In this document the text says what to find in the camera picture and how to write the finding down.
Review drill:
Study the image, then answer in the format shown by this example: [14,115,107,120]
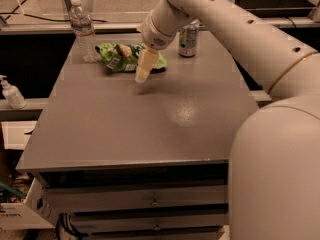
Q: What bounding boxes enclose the metal drawer knob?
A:
[153,224,162,231]
[151,198,160,207]

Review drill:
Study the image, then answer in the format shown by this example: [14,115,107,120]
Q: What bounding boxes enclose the white pump dispenser bottle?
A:
[0,75,27,109]

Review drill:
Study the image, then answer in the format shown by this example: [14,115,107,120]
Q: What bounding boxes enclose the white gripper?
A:
[135,12,177,83]

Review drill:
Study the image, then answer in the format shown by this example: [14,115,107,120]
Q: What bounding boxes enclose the grey drawer cabinet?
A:
[17,32,257,240]

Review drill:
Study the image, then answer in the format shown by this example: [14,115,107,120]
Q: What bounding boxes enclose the clear plastic water bottle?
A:
[69,0,99,62]

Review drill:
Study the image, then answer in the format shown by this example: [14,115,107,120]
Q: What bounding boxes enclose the silver green soda can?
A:
[179,20,199,57]

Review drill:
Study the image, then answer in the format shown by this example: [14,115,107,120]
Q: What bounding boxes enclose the black cable under cabinet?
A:
[58,213,88,240]

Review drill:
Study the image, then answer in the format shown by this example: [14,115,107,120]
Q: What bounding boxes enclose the metal drawer knob upper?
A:
[151,198,160,207]

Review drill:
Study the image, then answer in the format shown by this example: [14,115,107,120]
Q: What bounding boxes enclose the green rice chip bag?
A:
[94,42,168,73]

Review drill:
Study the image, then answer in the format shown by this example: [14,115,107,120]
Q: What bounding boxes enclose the white cardboard box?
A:
[0,179,59,230]

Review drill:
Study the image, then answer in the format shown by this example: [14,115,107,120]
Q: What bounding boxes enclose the black cable on floor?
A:
[0,11,109,24]

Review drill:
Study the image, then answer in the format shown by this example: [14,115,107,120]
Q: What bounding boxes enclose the metal drawer knob lower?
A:
[153,224,162,231]

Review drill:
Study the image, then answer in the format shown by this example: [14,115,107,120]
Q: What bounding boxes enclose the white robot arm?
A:
[136,0,320,240]

